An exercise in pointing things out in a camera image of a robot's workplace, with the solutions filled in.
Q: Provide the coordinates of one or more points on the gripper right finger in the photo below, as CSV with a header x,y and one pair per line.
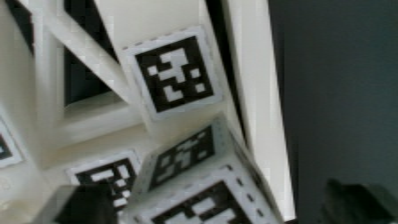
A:
x,y
359,204

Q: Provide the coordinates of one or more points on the long chair side piece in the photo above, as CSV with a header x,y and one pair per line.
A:
x,y
43,125
201,72

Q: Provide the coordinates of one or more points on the small tagged cube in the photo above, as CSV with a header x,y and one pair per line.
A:
x,y
199,185

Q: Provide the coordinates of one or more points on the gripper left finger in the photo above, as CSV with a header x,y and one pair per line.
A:
x,y
78,206

